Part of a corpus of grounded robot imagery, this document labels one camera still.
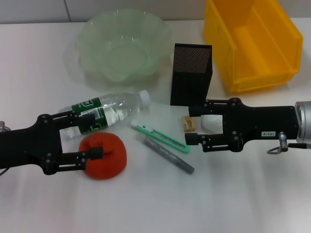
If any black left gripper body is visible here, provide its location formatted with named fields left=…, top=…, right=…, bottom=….
left=0, top=113, right=63, bottom=176

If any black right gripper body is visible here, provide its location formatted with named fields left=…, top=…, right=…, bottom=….
left=224, top=98, right=302, bottom=153

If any white paper ball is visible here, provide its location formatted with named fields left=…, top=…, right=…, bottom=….
left=200, top=115, right=223, bottom=134

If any red-orange toy orange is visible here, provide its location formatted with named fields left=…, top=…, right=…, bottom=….
left=79, top=132, right=127, bottom=181

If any clear green-label water bottle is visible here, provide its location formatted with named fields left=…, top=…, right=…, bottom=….
left=57, top=89, right=152, bottom=141

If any green utility knife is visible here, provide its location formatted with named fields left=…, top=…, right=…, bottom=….
left=130, top=121, right=191, bottom=155

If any black mesh pen holder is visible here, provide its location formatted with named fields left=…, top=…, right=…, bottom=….
left=170, top=43, right=214, bottom=107

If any grey marker pen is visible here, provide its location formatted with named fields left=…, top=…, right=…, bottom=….
left=133, top=134, right=196, bottom=175

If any pale green glass fruit bowl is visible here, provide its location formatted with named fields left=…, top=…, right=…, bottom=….
left=77, top=9, right=172, bottom=86

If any small wooden block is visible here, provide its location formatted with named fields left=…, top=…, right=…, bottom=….
left=181, top=116, right=197, bottom=133

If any yellow plastic storage bin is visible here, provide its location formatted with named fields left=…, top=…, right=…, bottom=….
left=203, top=0, right=304, bottom=95

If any right gripper connector cable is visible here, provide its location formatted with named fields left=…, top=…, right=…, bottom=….
left=267, top=131, right=311, bottom=155

